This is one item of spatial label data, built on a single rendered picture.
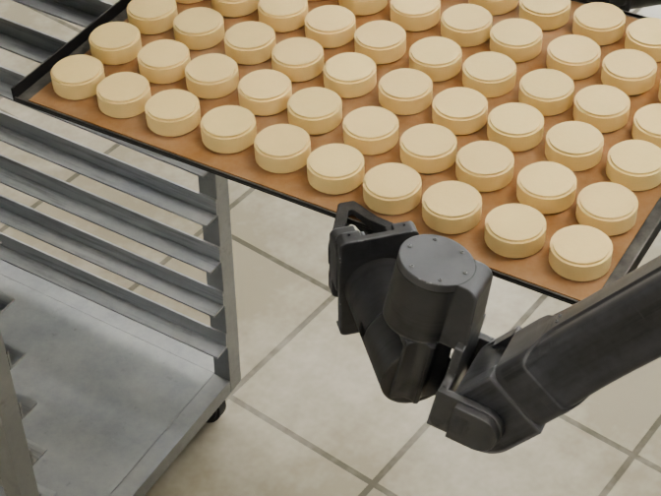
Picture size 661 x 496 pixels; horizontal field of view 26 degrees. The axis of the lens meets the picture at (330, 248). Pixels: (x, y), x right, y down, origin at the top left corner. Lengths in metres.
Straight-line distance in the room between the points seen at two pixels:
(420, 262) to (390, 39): 0.40
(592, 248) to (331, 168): 0.23
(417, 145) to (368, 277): 0.17
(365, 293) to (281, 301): 1.44
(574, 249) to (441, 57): 0.28
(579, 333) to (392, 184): 0.28
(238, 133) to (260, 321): 1.27
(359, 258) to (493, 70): 0.29
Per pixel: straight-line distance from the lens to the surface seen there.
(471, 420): 1.05
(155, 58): 1.38
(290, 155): 1.25
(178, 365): 2.26
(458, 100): 1.30
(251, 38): 1.39
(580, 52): 1.37
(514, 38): 1.39
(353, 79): 1.33
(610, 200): 1.21
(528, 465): 2.34
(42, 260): 2.33
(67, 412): 2.23
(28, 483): 1.85
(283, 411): 2.39
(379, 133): 1.27
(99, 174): 2.07
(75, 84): 1.37
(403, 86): 1.32
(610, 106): 1.31
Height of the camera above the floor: 1.84
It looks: 44 degrees down
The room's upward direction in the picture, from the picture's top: straight up
